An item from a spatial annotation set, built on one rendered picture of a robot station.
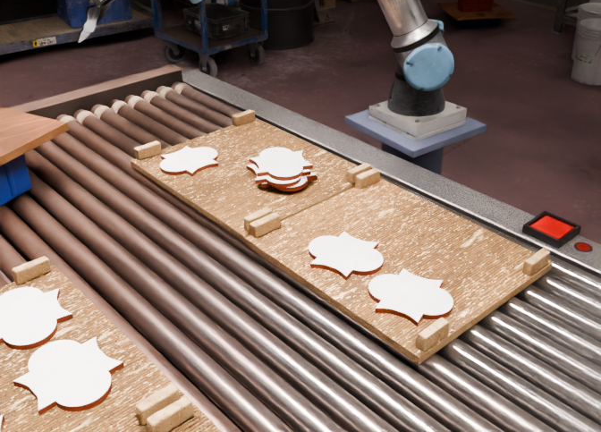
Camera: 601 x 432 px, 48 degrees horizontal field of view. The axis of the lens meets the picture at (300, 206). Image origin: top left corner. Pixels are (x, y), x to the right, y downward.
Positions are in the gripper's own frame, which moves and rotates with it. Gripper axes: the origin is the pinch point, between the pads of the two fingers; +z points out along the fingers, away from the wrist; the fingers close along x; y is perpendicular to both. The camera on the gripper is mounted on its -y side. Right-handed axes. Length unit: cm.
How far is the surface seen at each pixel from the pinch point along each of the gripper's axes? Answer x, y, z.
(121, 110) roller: 31.9, -14.9, 2.5
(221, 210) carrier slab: 36, 49, -1
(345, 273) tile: 42, 78, -11
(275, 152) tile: 40, 38, -18
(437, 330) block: 44, 98, -15
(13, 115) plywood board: 9.3, 9.7, 20.1
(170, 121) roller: 37.1, -1.6, -5.6
